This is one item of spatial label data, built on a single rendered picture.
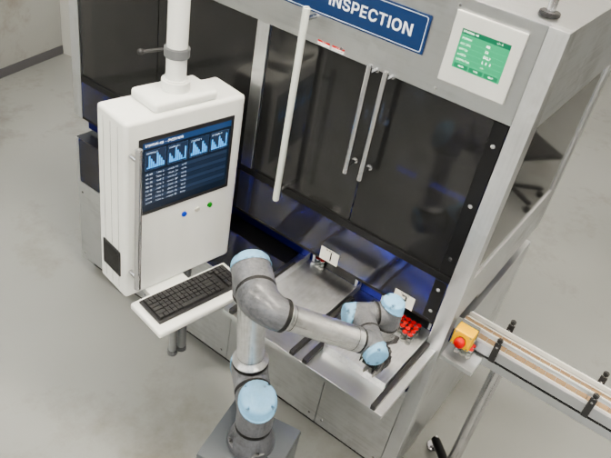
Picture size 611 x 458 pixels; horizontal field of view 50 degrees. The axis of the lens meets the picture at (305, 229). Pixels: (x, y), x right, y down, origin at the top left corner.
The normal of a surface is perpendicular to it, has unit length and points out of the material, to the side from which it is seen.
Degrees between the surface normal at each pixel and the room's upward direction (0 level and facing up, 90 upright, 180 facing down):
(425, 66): 90
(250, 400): 7
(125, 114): 0
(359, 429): 90
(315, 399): 90
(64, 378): 0
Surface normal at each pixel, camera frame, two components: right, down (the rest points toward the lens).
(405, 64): -0.59, 0.40
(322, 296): 0.16, -0.80
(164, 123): 0.69, 0.51
